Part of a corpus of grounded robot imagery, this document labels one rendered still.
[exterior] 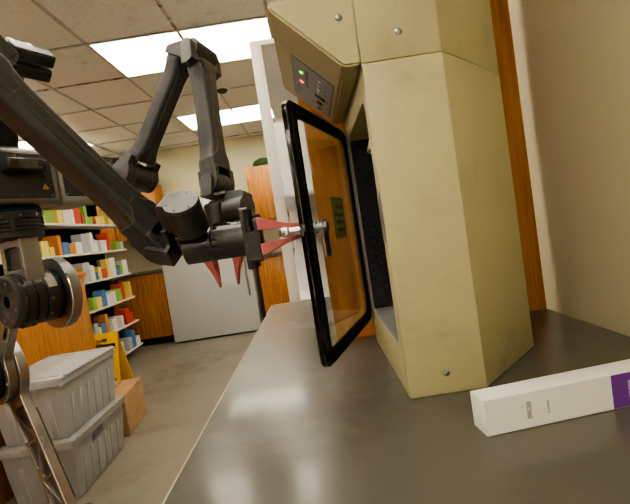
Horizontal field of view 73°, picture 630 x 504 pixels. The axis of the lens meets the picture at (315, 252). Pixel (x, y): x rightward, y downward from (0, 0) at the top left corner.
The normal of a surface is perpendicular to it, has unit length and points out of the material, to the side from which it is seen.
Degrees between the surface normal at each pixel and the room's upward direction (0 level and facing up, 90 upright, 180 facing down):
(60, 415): 95
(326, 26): 90
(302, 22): 90
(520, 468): 0
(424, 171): 90
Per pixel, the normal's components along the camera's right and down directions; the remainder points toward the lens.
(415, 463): -0.15, -0.99
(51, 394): 0.02, 0.14
